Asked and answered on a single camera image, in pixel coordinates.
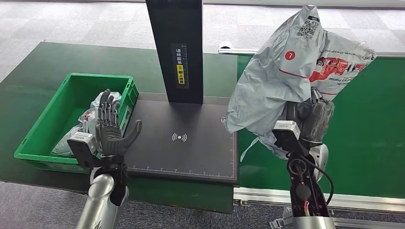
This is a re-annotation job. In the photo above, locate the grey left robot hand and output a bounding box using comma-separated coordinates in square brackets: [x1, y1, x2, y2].
[95, 89, 142, 156]

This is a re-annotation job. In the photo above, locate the green conveyor belt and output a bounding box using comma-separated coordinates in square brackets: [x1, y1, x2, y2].
[236, 53, 405, 200]

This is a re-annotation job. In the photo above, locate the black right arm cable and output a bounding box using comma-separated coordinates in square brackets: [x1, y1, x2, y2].
[298, 154, 335, 206]

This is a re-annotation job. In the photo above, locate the crumpled grey courier bag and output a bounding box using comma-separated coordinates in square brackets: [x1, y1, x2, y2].
[50, 92, 122, 158]

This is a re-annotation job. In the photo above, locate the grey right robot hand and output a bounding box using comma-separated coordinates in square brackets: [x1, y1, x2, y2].
[286, 87, 335, 147]

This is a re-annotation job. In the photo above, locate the aluminium conveyor frame rail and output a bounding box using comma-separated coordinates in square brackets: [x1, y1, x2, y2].
[218, 41, 405, 58]
[233, 187, 405, 216]

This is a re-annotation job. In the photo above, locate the grey courier bag number seven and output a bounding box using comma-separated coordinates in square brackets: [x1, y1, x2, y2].
[221, 4, 377, 162]

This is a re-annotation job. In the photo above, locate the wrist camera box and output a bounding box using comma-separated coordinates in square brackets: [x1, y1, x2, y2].
[272, 120, 301, 150]
[67, 132, 98, 168]

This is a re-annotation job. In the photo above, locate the black inbound scanning machine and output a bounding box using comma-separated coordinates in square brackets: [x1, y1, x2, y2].
[125, 0, 239, 186]

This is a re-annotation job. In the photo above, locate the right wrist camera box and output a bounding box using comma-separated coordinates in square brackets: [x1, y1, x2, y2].
[272, 120, 301, 150]

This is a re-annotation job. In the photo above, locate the green plastic crate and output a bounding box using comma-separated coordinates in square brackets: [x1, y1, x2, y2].
[14, 73, 139, 175]

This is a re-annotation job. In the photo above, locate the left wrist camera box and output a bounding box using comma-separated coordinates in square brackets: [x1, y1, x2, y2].
[67, 132, 98, 168]

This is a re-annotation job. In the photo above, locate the yellow machine label sticker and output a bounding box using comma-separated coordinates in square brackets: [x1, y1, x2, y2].
[176, 64, 185, 85]

